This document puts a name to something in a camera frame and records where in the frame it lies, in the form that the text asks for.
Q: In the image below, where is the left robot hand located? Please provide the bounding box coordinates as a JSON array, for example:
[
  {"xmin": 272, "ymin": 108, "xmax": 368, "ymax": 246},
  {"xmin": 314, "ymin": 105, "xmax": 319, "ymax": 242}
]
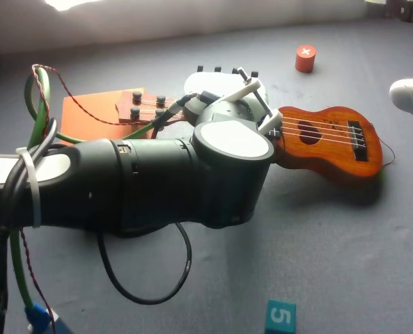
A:
[{"xmin": 183, "ymin": 64, "xmax": 270, "ymax": 118}]

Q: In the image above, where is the orange wooden ukulele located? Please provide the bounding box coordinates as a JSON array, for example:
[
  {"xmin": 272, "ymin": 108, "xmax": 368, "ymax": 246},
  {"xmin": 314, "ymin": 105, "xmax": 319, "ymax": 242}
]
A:
[{"xmin": 114, "ymin": 90, "xmax": 384, "ymax": 187}]

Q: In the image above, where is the orange cylinder with white cross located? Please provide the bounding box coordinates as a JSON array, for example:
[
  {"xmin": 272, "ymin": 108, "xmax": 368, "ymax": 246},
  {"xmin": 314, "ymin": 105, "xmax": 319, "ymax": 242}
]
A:
[{"xmin": 295, "ymin": 45, "xmax": 318, "ymax": 74}]

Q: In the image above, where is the orange foam cube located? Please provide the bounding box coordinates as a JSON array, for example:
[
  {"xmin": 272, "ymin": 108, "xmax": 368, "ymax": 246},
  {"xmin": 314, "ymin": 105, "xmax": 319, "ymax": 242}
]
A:
[{"xmin": 60, "ymin": 87, "xmax": 152, "ymax": 144}]

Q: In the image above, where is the grey table cloth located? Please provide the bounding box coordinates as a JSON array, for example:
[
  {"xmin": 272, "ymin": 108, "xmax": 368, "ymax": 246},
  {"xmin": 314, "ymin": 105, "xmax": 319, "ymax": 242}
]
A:
[{"xmin": 0, "ymin": 19, "xmax": 413, "ymax": 334}]

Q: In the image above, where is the white zip tie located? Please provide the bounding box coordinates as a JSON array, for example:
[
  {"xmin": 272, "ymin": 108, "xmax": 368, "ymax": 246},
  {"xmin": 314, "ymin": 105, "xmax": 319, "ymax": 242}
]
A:
[{"xmin": 16, "ymin": 148, "xmax": 42, "ymax": 229}]

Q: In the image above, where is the teal number block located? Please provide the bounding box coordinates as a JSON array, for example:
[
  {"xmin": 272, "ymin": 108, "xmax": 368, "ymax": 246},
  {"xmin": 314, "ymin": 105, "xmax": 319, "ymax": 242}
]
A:
[{"xmin": 264, "ymin": 299, "xmax": 297, "ymax": 334}]

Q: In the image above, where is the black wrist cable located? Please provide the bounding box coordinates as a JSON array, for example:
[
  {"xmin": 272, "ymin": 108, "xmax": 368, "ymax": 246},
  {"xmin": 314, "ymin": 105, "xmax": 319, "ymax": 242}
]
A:
[{"xmin": 150, "ymin": 90, "xmax": 207, "ymax": 140}]

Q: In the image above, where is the red twisted wire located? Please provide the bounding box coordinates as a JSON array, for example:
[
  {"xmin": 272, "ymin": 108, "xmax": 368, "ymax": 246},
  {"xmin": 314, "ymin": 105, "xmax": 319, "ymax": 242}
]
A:
[{"xmin": 20, "ymin": 64, "xmax": 158, "ymax": 334}]

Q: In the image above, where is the green cable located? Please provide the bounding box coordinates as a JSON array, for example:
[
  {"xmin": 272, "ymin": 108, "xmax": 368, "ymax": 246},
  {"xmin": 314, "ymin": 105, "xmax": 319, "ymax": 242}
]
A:
[{"xmin": 10, "ymin": 65, "xmax": 174, "ymax": 314}]

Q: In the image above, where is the black looped cable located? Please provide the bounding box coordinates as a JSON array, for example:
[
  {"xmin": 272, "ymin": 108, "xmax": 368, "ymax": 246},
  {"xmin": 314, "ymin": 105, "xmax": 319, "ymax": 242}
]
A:
[{"xmin": 98, "ymin": 222, "xmax": 193, "ymax": 305}]

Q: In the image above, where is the blue cable connector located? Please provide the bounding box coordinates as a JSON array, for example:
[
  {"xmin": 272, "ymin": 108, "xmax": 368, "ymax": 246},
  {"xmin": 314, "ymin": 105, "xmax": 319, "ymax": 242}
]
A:
[{"xmin": 24, "ymin": 302, "xmax": 49, "ymax": 327}]

